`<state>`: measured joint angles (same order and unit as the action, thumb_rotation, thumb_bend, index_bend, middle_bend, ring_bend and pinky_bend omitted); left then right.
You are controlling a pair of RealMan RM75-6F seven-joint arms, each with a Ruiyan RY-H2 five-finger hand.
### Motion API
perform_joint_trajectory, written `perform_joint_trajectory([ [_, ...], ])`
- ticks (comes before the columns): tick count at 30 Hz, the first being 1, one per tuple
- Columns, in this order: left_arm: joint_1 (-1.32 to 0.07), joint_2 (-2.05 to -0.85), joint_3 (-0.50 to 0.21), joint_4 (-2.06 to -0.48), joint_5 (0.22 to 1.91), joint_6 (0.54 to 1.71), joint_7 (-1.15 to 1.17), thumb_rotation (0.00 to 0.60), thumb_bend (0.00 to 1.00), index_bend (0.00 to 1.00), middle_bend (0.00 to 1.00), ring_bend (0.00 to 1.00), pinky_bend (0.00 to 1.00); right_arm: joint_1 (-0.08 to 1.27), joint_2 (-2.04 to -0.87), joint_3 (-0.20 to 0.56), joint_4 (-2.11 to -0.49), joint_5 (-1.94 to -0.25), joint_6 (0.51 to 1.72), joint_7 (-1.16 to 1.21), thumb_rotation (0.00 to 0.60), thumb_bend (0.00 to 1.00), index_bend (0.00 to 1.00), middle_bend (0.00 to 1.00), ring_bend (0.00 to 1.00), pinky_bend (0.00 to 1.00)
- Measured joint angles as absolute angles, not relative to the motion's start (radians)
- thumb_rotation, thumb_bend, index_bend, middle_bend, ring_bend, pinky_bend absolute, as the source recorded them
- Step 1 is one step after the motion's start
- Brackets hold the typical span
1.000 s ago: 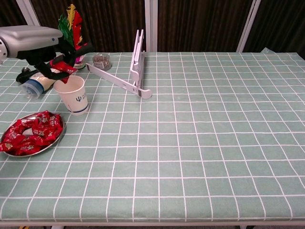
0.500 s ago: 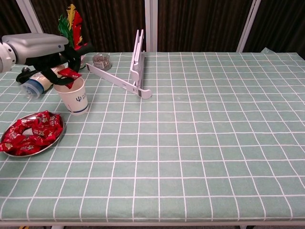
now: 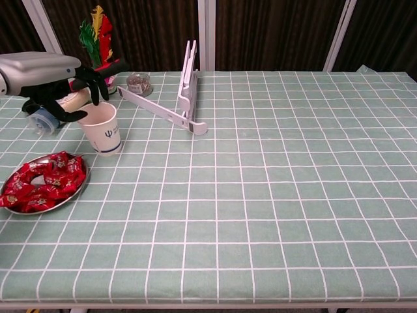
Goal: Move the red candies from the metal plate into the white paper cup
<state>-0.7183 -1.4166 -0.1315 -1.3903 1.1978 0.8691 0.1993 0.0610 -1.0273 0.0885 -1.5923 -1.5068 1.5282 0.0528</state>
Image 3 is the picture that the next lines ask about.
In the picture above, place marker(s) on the green checked tablecloth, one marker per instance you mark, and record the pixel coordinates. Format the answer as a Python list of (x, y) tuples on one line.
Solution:
[(260, 195)]

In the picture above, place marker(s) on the white paper cup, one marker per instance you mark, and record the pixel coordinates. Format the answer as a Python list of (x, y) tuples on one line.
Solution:
[(104, 137)]

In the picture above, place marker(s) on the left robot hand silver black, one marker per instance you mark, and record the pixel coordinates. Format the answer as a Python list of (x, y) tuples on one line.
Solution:
[(36, 70)]

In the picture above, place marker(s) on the mayonnaise squeeze bottle blue cap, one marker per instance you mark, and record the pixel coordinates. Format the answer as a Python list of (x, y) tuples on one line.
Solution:
[(45, 122)]

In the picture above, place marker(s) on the dark brown curtain panel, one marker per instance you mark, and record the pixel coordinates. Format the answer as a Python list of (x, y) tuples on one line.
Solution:
[(146, 32), (384, 32), (270, 32), (13, 26)]

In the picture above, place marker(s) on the red candies heap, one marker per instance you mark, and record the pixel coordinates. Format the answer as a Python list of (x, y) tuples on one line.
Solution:
[(58, 182)]

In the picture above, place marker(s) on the clear jar of paper clips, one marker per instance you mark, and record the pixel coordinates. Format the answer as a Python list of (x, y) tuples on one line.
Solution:
[(139, 85)]

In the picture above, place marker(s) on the round silver metal plate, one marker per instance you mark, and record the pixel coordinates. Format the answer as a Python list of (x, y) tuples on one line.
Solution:
[(40, 159)]

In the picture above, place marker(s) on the white partition frame post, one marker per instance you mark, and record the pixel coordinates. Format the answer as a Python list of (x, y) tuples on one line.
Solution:
[(340, 32), (207, 32), (42, 29)]

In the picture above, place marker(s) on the colourful feather shuttlecock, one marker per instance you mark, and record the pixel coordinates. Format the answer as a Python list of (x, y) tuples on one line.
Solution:
[(104, 36)]

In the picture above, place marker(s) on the red black claw hammer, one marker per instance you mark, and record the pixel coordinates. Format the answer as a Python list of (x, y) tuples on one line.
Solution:
[(114, 66)]

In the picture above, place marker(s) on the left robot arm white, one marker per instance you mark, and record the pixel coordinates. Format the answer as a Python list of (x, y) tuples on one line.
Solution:
[(2, 83)]

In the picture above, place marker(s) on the white table frame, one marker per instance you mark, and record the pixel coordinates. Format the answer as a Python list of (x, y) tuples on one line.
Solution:
[(208, 308)]

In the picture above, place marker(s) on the white folding laptop stand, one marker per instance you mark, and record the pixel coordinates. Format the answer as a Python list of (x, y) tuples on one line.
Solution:
[(187, 81)]

